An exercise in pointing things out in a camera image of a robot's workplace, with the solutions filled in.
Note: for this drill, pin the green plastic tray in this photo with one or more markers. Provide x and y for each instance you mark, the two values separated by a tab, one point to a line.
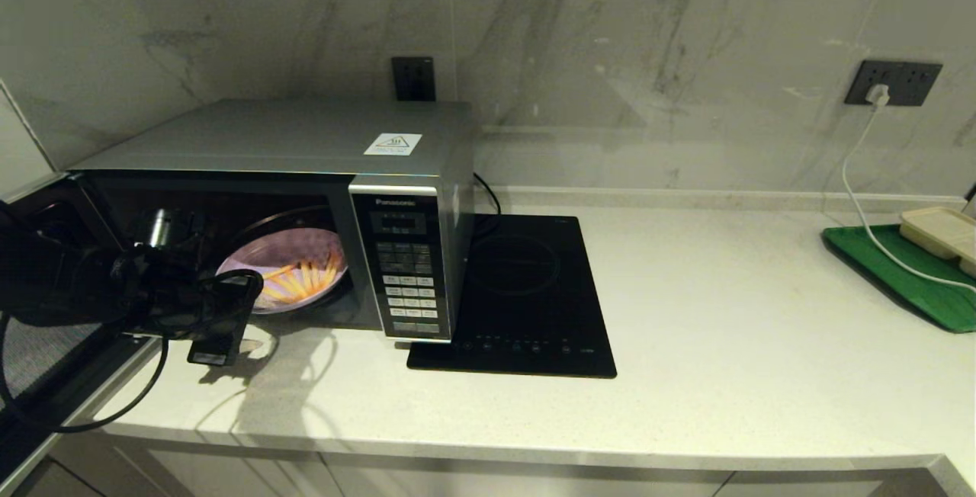
915	291

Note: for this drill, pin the white warning sticker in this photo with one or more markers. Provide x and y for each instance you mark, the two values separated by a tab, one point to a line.
393	144

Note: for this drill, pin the small black wall socket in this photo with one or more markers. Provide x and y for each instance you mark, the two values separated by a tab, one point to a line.
414	78

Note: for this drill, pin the white power plug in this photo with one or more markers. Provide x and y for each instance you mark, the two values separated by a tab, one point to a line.
878	95

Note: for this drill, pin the black glass microwave door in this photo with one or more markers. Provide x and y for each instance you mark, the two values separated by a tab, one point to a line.
46	383

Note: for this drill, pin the black induction cooktop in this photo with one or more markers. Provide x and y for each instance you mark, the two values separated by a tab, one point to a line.
534	291

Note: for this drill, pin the silver Panasonic microwave oven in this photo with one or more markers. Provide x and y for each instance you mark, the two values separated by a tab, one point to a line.
290	135

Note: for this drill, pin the purple plastic plate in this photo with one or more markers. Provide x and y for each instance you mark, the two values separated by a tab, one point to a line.
290	249

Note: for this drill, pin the beige lunch box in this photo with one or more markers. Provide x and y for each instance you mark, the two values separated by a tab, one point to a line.
939	230

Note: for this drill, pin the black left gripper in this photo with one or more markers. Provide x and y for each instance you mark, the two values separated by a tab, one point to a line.
225	322

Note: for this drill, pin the wide black wall socket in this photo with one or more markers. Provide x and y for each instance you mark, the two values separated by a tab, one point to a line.
911	83

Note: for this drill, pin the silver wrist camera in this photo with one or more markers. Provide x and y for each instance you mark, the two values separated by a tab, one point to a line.
160	228

